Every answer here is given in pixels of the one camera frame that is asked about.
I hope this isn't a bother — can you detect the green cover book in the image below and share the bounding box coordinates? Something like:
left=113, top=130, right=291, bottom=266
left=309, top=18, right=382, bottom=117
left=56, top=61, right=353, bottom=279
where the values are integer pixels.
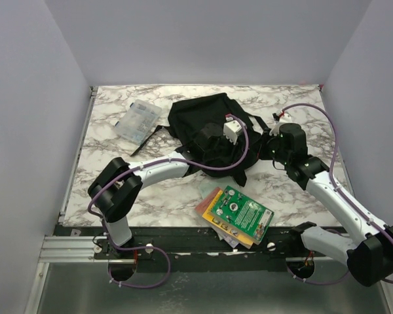
left=210, top=186, right=274, bottom=245

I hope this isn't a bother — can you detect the thin booklet under books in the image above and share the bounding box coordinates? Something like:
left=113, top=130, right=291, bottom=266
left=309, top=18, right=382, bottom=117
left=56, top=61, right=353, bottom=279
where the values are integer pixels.
left=217, top=231, right=239, bottom=248

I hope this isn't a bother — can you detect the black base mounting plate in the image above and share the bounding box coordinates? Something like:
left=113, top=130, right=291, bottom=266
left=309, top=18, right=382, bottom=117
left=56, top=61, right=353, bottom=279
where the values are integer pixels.
left=52, top=225, right=328, bottom=272

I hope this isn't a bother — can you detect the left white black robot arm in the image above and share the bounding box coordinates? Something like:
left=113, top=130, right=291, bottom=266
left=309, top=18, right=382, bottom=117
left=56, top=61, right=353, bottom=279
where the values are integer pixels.
left=87, top=114, right=249, bottom=258

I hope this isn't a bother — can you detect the clear plastic storage box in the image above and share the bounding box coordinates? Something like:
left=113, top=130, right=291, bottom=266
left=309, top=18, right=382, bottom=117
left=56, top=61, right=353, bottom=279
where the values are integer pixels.
left=114, top=99, right=162, bottom=145

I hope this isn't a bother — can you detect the black student backpack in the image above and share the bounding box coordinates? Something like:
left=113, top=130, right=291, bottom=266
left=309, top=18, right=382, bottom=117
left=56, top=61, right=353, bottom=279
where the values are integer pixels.
left=130, top=92, right=269, bottom=188

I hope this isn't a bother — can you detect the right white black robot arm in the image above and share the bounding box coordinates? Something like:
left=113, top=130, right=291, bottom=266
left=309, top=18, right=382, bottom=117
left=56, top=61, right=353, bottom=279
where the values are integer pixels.
left=259, top=123, right=393, bottom=287

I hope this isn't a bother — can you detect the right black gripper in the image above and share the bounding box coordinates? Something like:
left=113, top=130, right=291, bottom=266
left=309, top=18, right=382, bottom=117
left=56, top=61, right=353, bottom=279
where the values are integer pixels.
left=250, top=128, right=291, bottom=166

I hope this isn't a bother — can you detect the aluminium extrusion rail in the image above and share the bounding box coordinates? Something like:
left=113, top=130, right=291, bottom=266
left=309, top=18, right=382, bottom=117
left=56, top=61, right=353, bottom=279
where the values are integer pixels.
left=40, top=226, right=359, bottom=263

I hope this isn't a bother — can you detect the yellow cover book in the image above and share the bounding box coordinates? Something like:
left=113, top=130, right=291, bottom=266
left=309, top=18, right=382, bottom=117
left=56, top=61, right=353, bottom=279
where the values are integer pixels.
left=195, top=188, right=253, bottom=249

